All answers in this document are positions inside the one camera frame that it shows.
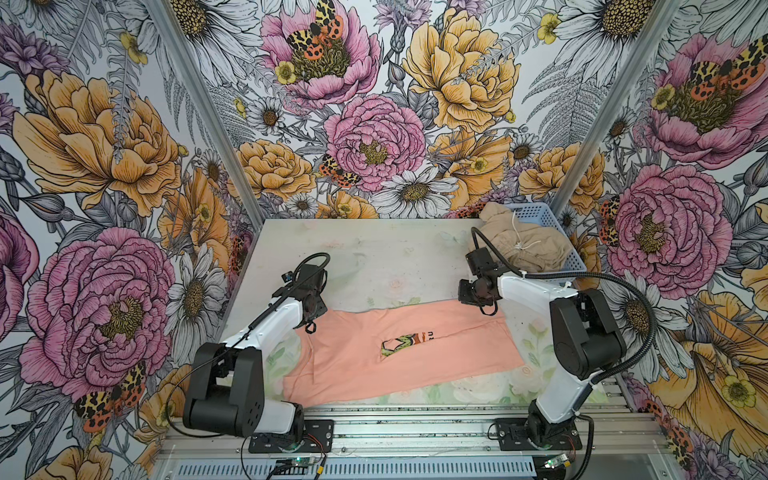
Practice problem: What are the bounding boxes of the peach graphic t-shirt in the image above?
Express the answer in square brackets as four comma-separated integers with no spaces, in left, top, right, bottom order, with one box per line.
[283,300,524,407]

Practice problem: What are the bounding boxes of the light blue plastic basket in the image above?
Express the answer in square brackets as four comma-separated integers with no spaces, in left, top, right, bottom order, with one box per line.
[506,202,586,281]

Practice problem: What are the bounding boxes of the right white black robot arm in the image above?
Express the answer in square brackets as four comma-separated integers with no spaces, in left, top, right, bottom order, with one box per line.
[458,248,627,451]

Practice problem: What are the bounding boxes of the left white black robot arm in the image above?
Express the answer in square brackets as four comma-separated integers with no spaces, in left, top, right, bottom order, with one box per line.
[182,264,327,448]

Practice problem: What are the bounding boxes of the green circuit board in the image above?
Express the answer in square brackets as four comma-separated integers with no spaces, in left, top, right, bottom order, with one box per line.
[270,457,326,476]

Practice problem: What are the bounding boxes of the beige drawstring shorts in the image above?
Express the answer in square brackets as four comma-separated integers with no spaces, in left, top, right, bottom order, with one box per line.
[479,202,572,273]

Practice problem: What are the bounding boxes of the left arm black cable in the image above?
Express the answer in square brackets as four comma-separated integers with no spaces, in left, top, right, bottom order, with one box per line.
[164,251,332,439]

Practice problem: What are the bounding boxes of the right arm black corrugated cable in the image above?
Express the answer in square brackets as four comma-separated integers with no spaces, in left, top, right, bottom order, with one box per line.
[470,226,659,480]

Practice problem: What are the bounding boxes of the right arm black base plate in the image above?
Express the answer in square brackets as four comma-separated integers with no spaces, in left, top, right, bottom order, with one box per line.
[487,417,583,451]

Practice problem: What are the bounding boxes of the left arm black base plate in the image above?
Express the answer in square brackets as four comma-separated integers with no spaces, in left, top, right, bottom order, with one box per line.
[247,420,335,454]

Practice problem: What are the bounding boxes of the aluminium rail frame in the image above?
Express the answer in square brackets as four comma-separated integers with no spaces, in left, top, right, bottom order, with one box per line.
[157,403,671,460]

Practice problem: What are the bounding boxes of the white vented cable duct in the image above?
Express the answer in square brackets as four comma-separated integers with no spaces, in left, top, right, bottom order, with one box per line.
[163,456,536,479]

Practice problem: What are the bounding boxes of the left aluminium corner post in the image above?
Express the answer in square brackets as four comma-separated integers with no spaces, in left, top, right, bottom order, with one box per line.
[147,1,265,235]

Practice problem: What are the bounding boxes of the aluminium corner post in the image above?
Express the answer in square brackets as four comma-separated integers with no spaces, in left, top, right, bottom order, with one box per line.
[147,1,265,235]
[549,0,681,215]

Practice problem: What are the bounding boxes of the right aluminium corner post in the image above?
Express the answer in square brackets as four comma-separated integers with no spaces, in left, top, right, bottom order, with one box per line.
[549,0,681,215]

